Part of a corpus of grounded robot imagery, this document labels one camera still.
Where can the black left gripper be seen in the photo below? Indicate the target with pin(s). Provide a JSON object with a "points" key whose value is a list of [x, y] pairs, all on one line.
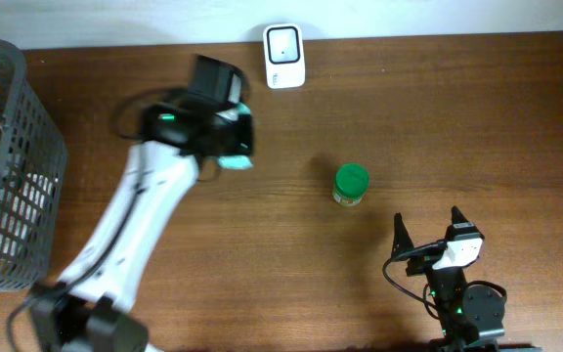
{"points": [[240, 135]]}

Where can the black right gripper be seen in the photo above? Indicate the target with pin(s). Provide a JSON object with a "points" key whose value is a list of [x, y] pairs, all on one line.
{"points": [[401, 240]]}

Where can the teal wipes packet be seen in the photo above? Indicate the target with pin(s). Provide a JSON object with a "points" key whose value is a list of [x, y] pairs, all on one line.
{"points": [[234, 162]]}

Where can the green lid jar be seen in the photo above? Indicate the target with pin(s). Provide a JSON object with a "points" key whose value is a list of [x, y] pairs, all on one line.
{"points": [[350, 184]]}

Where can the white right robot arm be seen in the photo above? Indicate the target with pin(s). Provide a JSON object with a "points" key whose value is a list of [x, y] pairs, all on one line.
{"points": [[470, 313]]}

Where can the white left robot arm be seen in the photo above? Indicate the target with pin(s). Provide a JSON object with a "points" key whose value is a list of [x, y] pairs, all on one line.
{"points": [[89, 307]]}

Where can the white barcode scanner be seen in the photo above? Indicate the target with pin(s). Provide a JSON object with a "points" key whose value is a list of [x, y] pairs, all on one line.
{"points": [[284, 56]]}

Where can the grey plastic mesh basket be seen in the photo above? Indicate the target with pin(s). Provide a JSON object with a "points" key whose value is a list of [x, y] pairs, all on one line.
{"points": [[33, 158]]}

